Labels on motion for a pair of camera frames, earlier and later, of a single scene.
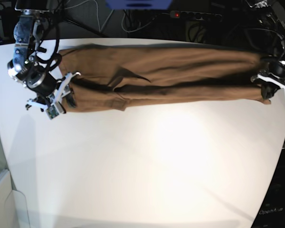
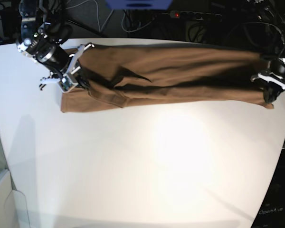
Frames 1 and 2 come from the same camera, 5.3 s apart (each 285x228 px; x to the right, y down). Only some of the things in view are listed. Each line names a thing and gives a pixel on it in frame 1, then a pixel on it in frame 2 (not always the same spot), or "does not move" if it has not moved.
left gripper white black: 50,91 to 67,74
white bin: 8,208 does not move
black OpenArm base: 277,209 does not move
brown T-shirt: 118,76 does not move
